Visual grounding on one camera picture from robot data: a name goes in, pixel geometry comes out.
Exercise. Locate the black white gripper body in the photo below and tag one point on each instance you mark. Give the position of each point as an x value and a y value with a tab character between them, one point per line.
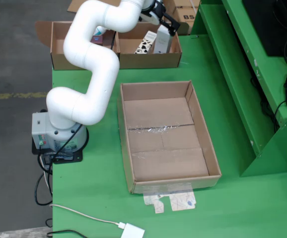
153	13

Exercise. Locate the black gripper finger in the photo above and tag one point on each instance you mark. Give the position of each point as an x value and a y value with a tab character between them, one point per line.
174	24
165	25

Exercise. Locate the cow print white carton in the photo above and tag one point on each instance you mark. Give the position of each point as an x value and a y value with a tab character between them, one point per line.
144	44

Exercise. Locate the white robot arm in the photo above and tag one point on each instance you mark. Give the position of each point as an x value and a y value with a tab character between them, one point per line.
91	74

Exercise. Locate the grey robot base box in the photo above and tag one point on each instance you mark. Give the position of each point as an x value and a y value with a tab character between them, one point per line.
40	129

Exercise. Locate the BS printed cardboard box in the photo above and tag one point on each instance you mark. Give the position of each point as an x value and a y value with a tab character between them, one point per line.
187	15

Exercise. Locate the small dark red box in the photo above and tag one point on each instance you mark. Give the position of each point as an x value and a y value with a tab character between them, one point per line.
96	41

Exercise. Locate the opened flat cardboard box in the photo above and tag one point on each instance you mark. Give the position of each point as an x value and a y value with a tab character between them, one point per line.
74	5

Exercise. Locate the cardboard box with round flap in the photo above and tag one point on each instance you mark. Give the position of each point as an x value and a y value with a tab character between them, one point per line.
56	37

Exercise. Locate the large shallow cardboard tray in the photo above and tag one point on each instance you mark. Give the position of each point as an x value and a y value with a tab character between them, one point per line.
168	163

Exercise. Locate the tall white grey carton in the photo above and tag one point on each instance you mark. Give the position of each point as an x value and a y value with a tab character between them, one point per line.
162	42

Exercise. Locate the white bottle teal label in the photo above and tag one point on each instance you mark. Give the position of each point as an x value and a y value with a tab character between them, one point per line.
100	30

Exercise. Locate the black monitor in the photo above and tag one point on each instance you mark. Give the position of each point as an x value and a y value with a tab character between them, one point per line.
270	24

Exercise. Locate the flattened printed carton piece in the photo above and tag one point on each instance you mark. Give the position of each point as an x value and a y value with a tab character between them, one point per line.
180	200

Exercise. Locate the white adapter block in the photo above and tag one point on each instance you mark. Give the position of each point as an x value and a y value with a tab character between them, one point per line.
132	231

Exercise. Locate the green metal shelf frame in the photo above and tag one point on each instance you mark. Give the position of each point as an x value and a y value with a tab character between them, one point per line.
233	74

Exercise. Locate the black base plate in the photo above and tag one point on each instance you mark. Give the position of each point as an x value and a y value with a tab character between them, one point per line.
76	157

